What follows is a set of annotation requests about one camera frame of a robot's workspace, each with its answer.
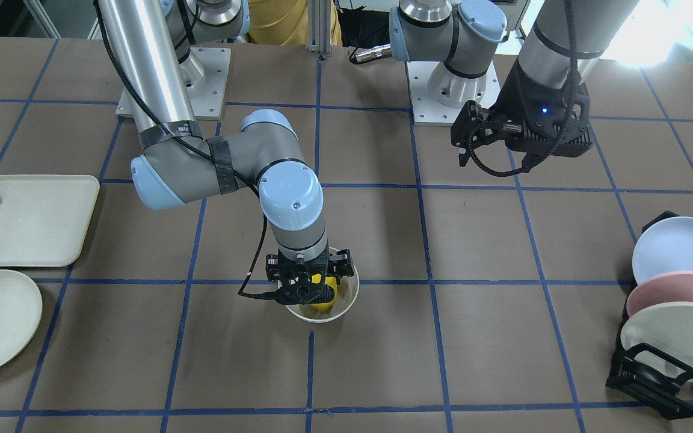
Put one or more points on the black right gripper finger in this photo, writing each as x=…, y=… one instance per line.
x=276, y=267
x=342, y=265

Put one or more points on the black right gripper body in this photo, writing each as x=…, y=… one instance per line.
x=274, y=268

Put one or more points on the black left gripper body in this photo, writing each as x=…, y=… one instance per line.
x=515, y=98

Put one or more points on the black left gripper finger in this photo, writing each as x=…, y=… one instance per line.
x=467, y=128
x=466, y=153

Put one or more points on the yellow lemon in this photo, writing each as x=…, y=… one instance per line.
x=325, y=301

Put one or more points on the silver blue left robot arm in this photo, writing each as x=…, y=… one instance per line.
x=564, y=44

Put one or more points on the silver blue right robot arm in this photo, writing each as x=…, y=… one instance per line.
x=152, y=46

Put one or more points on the white plate in rack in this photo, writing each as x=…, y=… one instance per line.
x=665, y=247

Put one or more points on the person in yellow shirt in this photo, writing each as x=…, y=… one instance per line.
x=278, y=23

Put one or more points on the pink plate in rack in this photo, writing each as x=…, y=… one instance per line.
x=674, y=286

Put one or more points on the white rectangular tray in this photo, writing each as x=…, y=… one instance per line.
x=44, y=218

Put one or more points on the cream plate in rack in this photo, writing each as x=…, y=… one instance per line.
x=667, y=327

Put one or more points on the black dish rack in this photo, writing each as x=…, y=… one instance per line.
x=640, y=380

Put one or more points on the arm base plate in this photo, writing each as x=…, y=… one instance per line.
x=437, y=95

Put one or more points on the aluminium frame post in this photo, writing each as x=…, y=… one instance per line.
x=318, y=37

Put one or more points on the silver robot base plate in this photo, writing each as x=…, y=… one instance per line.
x=168, y=86

